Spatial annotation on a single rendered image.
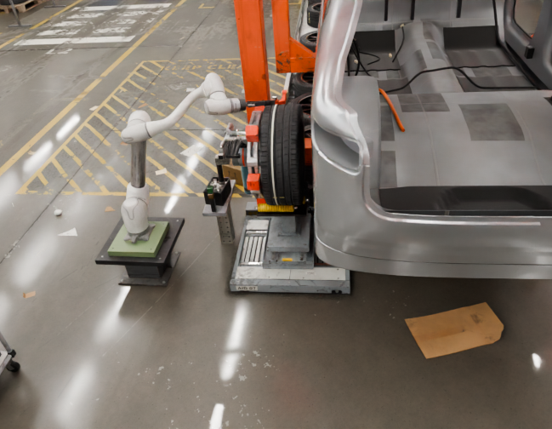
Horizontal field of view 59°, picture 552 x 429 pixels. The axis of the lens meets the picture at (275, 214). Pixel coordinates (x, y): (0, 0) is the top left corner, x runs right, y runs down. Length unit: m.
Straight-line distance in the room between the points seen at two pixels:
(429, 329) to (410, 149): 1.13
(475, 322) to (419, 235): 1.31
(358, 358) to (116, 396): 1.43
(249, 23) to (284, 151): 0.90
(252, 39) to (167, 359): 2.10
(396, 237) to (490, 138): 1.19
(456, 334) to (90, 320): 2.39
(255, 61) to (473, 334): 2.23
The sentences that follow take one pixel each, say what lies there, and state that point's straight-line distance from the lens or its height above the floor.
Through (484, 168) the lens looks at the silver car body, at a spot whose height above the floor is 0.94.
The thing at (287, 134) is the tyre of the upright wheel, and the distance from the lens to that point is 2.94.
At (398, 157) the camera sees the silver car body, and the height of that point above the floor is 0.97.
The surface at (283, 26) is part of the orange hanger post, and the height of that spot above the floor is 1.01.
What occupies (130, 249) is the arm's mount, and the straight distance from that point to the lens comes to 3.50.
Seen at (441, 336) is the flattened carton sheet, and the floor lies 0.01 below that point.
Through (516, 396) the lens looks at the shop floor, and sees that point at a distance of 3.12.
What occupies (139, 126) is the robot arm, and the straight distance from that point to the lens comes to 3.18.
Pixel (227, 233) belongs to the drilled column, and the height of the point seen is 0.10.
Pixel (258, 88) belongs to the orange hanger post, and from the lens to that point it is 3.48.
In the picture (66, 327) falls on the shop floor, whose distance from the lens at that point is 3.65.
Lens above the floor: 2.47
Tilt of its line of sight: 37 degrees down
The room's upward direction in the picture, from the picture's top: 5 degrees counter-clockwise
